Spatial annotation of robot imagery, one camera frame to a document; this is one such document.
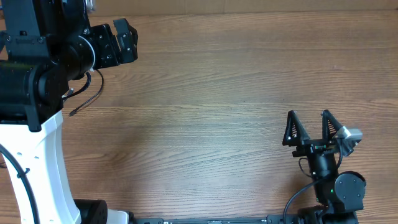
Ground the black cable silver plug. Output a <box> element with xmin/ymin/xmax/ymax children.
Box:
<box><xmin>61</xmin><ymin>68</ymin><xmax>104</xmax><ymax>118</ymax></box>

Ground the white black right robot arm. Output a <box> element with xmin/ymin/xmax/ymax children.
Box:
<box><xmin>279</xmin><ymin>110</ymin><xmax>366</xmax><ymax>223</ymax></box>

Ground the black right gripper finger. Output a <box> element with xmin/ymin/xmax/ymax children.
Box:
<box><xmin>282</xmin><ymin>110</ymin><xmax>310</xmax><ymax>146</ymax></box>
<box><xmin>322</xmin><ymin>110</ymin><xmax>343</xmax><ymax>140</ymax></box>

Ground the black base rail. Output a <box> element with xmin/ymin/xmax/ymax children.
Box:
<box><xmin>130</xmin><ymin>215</ymin><xmax>305</xmax><ymax>224</ymax></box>

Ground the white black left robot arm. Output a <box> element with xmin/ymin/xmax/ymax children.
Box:
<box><xmin>1</xmin><ymin>0</ymin><xmax>138</xmax><ymax>223</ymax></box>

